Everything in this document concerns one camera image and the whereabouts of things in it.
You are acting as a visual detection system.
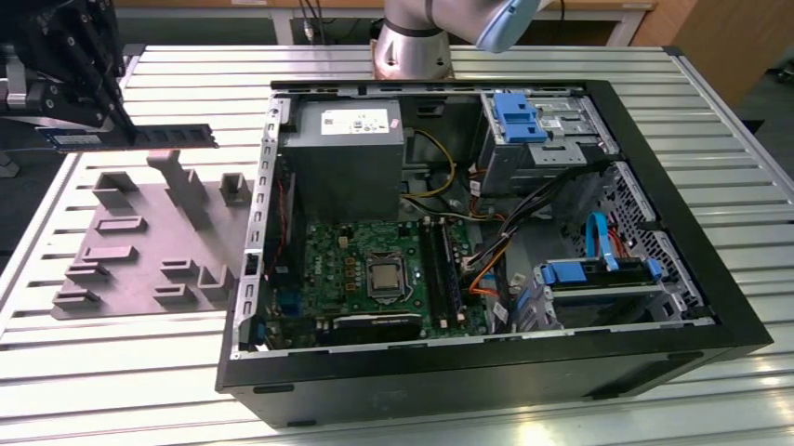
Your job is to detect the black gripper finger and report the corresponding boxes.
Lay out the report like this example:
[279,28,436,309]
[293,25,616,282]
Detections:
[0,59,139,148]
[85,0,125,106]

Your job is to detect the RAM stick with label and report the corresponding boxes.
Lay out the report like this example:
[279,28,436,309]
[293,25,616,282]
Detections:
[36,122,220,153]

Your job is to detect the RAM slot black latches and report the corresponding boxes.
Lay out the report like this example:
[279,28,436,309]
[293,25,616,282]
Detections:
[432,216,458,326]
[418,216,443,330]

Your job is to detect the RAM slot white latches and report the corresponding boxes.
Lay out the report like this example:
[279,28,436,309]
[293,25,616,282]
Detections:
[423,216,450,329]
[438,216,467,324]

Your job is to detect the installed RAM stick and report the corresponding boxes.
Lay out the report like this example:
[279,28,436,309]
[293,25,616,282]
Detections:
[438,221,466,321]

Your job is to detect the grey parts rack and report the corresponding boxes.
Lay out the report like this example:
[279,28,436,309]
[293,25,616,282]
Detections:
[49,149,256,321]

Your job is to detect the grey power supply unit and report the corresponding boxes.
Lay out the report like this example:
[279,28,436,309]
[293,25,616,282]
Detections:
[281,98,408,224]

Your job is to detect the green motherboard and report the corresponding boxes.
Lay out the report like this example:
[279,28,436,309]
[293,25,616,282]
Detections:
[265,217,498,348]

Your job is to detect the metal socket cover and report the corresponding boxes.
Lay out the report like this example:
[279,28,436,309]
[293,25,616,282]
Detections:
[362,251,414,302]

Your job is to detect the silver CPU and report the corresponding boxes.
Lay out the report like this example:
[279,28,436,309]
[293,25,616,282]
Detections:
[370,265,403,292]

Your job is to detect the blue drive latch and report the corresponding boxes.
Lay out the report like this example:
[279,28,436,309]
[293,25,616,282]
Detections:
[492,92,551,145]

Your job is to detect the black graphics card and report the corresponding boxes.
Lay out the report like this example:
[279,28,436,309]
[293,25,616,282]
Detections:
[313,309,423,348]

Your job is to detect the metal drive cage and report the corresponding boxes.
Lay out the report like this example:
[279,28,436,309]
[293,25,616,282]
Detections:
[474,90,622,199]

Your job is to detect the black PC case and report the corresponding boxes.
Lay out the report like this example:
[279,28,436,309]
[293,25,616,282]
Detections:
[213,78,775,428]

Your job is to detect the hard disk in blue carrier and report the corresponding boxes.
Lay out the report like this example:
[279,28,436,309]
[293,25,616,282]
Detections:
[536,257,664,292]

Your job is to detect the metal disk bay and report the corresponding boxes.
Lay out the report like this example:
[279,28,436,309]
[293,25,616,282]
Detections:
[511,257,715,334]

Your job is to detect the brown wooden cabinet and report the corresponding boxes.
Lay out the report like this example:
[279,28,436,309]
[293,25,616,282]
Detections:
[631,0,794,111]

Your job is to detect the yellow and black wire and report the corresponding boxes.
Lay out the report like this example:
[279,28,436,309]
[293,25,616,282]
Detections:
[399,128,458,201]

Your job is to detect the black cable bundle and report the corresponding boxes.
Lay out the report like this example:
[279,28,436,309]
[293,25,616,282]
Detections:
[462,160,612,275]

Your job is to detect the orange wire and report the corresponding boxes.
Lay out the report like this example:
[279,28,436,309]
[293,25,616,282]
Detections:
[467,257,498,297]

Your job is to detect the wooden desk white frame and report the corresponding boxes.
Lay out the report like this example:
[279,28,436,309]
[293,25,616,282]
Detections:
[115,0,659,47]

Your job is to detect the blue flat data cable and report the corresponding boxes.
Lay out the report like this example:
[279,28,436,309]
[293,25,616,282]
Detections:
[586,211,622,273]

